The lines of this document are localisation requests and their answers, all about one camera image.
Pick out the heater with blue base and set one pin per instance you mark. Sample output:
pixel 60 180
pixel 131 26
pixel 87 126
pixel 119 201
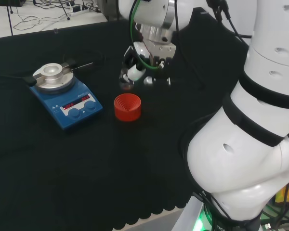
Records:
pixel 69 113

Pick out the clear cloth clip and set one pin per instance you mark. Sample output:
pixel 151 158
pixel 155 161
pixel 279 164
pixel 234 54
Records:
pixel 55 30

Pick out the thin steel probe rod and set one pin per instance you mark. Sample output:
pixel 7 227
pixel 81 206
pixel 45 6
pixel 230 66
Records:
pixel 85 65

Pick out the black table cloth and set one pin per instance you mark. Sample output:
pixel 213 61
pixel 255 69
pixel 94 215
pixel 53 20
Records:
pixel 74 168

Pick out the clear glass round-bottom flask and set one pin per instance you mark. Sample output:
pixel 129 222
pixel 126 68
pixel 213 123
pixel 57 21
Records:
pixel 125 84

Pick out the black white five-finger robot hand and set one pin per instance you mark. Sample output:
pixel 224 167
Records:
pixel 162 51

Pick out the white power strip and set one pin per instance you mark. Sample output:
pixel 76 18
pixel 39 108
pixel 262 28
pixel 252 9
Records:
pixel 80 10

